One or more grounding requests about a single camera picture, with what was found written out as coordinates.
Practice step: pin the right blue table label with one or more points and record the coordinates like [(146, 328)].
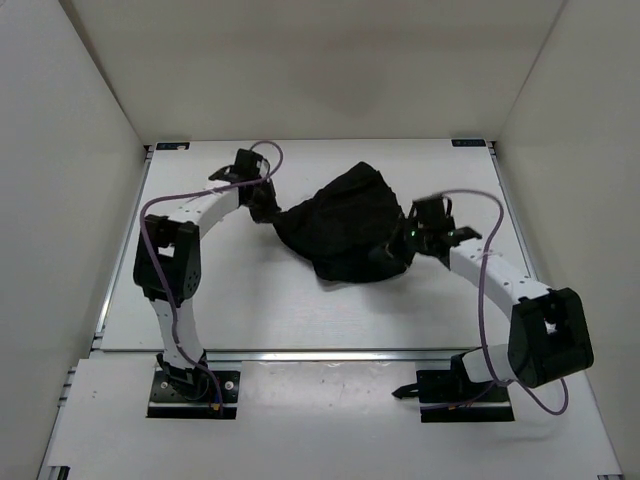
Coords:
[(468, 143)]

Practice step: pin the left blue table label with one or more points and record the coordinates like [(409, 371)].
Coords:
[(172, 146)]

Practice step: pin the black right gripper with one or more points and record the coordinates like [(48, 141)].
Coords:
[(411, 223)]

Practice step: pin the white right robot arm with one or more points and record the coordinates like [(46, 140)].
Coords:
[(548, 333)]

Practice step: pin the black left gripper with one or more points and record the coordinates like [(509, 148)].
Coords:
[(271, 209)]

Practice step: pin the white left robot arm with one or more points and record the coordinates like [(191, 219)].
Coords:
[(167, 266)]

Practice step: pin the black pleated skirt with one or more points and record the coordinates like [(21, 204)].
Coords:
[(353, 230)]

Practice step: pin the blue table label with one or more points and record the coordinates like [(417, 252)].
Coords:
[(468, 143), (172, 146)]

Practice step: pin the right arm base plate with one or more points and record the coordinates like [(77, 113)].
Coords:
[(449, 396)]

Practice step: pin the aluminium table rail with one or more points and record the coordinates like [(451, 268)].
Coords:
[(333, 356)]

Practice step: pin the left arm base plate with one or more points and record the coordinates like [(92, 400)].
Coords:
[(169, 399)]

